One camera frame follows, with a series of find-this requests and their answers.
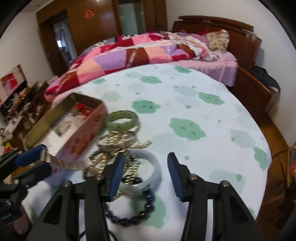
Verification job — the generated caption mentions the pink bed sheet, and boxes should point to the pink bed sheet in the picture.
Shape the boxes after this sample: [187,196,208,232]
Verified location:
[148,50,238,87]

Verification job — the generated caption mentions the green jade bangle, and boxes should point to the green jade bangle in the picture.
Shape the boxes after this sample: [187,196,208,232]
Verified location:
[106,110,140,133]

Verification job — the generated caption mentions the floral pillow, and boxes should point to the floral pillow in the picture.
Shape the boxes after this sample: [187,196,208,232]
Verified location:
[205,30,230,52]

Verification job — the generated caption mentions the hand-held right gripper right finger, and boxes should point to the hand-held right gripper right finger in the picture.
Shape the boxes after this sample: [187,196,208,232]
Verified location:
[167,152,265,241]

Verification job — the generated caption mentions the red and white poster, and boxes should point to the red and white poster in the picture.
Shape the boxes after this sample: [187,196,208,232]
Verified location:
[0,64,27,106]

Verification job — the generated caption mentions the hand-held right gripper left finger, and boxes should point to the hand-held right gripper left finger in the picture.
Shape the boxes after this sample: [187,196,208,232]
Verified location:
[26,152,126,241]

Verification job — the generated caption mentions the gold link chain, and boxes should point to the gold link chain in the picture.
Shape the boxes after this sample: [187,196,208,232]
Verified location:
[126,140,153,179]

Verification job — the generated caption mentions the red cord ornament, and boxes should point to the red cord ornament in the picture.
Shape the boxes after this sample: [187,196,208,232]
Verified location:
[74,102,93,121]

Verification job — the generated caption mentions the silver metal watch band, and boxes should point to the silver metal watch band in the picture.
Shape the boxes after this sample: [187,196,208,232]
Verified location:
[45,153,94,172]

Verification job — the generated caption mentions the cluttered wooden desk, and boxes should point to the cluttered wooden desk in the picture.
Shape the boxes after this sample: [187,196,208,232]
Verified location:
[0,81,50,151]

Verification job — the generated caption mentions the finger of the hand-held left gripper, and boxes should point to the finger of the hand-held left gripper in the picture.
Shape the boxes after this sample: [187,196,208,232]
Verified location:
[0,144,48,168]
[10,162,53,189]

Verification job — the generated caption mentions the dark bead bracelet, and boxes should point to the dark bead bracelet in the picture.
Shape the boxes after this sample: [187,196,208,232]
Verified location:
[104,176,156,225]

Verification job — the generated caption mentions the dark clothing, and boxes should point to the dark clothing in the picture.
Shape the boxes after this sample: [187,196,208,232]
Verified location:
[251,65,280,92]

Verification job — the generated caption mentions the black cable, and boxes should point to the black cable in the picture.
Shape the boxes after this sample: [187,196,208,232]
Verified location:
[76,228,118,241]

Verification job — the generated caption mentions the wooden wardrobe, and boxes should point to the wooden wardrobe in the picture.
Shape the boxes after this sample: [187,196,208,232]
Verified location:
[36,0,168,77]

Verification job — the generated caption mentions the wooden bed headboard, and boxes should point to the wooden bed headboard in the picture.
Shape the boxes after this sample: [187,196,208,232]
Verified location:
[172,15,263,70]

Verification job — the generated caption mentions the wooden nightstand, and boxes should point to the wooden nightstand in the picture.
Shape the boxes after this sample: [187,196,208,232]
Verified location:
[231,66,280,121]

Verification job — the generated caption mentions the patchwork quilt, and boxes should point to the patchwork quilt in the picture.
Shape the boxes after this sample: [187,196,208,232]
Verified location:
[44,31,219,102]

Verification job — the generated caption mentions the white jade bangle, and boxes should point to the white jade bangle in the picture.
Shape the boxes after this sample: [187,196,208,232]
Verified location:
[118,149,162,193]

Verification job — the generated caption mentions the pearl necklace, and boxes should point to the pearl necklace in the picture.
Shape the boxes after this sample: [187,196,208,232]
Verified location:
[83,151,116,180]

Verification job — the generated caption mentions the pink tin box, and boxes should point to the pink tin box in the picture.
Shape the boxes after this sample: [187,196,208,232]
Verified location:
[24,93,109,187]

